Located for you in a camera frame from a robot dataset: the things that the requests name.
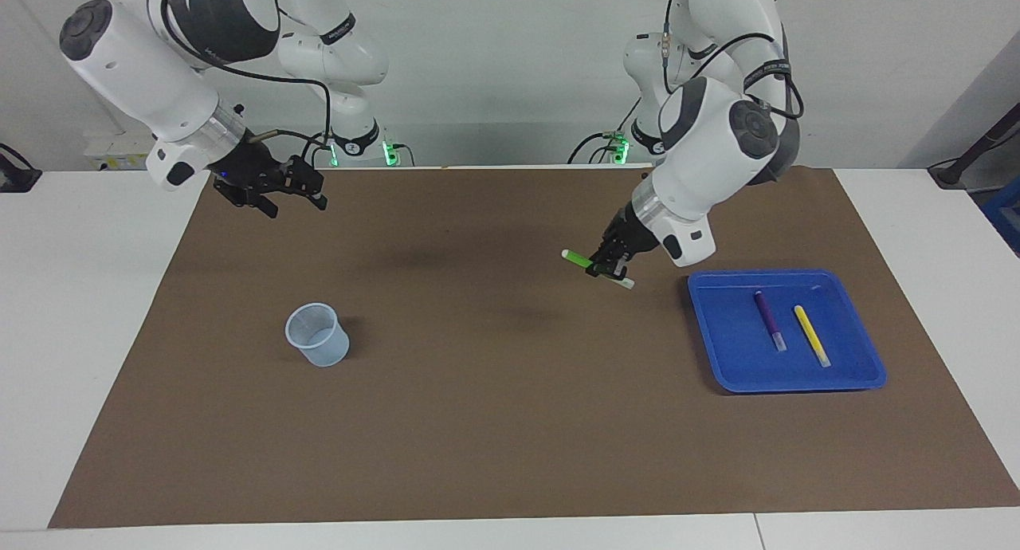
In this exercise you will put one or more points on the blue plastic tray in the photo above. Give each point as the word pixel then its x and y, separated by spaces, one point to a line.
pixel 733 351

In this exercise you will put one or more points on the purple marker pen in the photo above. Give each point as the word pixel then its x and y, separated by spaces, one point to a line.
pixel 769 319

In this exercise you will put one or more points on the green marker pen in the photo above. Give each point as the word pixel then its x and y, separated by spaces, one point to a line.
pixel 575 257

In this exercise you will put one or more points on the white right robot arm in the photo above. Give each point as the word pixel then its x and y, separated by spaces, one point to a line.
pixel 143 72

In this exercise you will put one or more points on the yellow marker pen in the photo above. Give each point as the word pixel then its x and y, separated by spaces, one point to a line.
pixel 811 335

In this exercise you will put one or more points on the blue storage box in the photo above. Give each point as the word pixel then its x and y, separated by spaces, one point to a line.
pixel 1006 219

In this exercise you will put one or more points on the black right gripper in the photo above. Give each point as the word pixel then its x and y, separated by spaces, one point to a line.
pixel 259 175

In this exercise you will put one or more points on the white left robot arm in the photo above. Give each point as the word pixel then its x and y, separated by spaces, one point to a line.
pixel 717 135

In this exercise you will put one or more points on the brown table mat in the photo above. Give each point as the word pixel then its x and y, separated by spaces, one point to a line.
pixel 510 422

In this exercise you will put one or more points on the clear plastic cup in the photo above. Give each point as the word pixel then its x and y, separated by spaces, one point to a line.
pixel 319 343

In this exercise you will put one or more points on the black table clamp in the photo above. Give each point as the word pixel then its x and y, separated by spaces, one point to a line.
pixel 16 175

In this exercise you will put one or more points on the black stand bracket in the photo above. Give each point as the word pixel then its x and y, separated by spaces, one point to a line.
pixel 956 167

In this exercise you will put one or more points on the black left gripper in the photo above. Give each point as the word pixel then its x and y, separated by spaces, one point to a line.
pixel 628 235

